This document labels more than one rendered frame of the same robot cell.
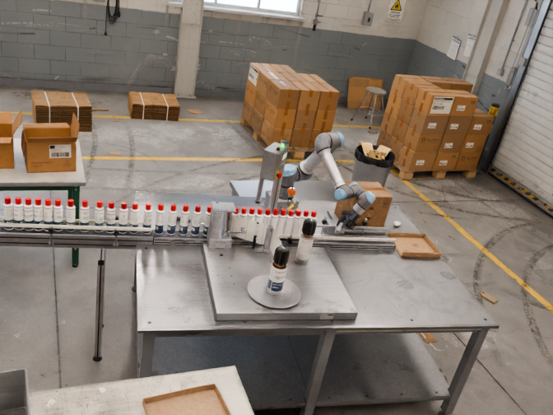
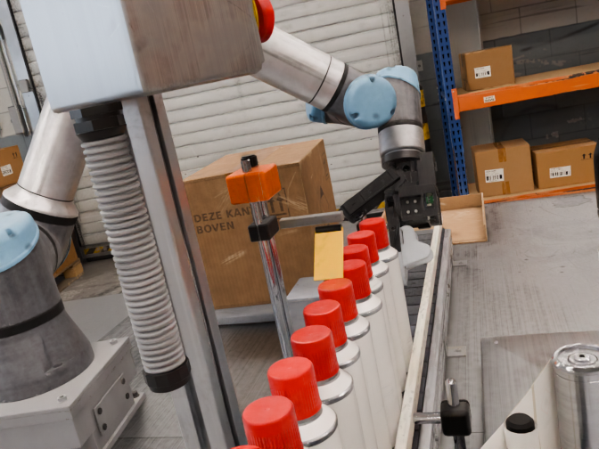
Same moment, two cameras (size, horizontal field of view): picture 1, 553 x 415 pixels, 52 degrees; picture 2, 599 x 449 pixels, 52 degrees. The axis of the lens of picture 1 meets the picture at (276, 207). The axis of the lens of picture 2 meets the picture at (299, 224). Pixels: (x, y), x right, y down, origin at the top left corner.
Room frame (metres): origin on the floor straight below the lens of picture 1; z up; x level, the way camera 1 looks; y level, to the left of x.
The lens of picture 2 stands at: (2.98, 0.41, 1.28)
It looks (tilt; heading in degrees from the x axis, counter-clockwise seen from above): 14 degrees down; 306
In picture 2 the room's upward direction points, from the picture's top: 11 degrees counter-clockwise
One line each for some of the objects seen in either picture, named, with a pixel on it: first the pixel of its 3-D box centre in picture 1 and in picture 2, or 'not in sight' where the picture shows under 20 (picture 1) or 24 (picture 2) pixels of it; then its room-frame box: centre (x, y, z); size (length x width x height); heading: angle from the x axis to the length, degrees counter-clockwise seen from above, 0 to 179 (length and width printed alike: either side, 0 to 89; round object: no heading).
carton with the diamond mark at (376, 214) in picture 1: (362, 205); (270, 218); (3.79, -0.61, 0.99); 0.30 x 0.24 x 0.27; 112
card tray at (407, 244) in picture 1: (413, 244); (431, 221); (3.59, -1.01, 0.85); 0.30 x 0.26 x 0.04; 108
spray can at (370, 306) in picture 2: (289, 224); (365, 355); (3.29, -0.10, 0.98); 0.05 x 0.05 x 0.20
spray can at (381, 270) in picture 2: (303, 224); (374, 314); (3.33, -0.20, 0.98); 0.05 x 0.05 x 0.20
